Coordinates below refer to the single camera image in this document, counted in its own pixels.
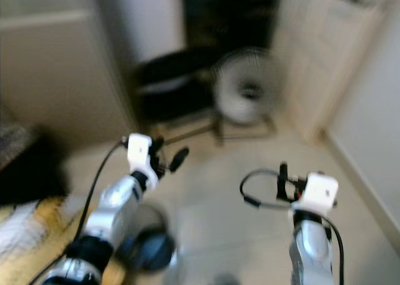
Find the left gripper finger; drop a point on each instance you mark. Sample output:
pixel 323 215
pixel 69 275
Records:
pixel 157 145
pixel 180 158

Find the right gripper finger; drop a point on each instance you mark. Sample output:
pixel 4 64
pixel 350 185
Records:
pixel 284 179

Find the black folding chair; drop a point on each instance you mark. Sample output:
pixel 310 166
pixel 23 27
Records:
pixel 175 107

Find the white cushion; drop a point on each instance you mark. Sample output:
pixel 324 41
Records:
pixel 162 85

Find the dark round bin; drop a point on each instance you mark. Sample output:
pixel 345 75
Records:
pixel 153 250

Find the grey floor fan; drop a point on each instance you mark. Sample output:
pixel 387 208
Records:
pixel 247 91

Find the grey floral patterned cloth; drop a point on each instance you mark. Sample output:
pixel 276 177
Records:
pixel 12 141

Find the black bag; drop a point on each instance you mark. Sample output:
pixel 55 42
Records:
pixel 31 185

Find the yellow patterned mat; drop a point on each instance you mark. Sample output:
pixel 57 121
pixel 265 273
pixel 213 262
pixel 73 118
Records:
pixel 19 263

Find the beige wardrobe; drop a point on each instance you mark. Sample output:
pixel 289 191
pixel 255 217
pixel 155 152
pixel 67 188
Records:
pixel 56 79

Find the white panelled door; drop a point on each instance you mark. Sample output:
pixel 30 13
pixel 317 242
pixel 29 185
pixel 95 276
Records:
pixel 319 47

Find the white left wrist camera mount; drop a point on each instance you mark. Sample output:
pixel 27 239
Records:
pixel 139 150

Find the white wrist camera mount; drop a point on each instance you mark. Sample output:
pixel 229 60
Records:
pixel 319 192
pixel 139 150

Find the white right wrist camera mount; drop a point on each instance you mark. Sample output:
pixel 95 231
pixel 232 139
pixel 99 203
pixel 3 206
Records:
pixel 319 192

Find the white door frame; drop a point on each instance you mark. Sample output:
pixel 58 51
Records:
pixel 150 13

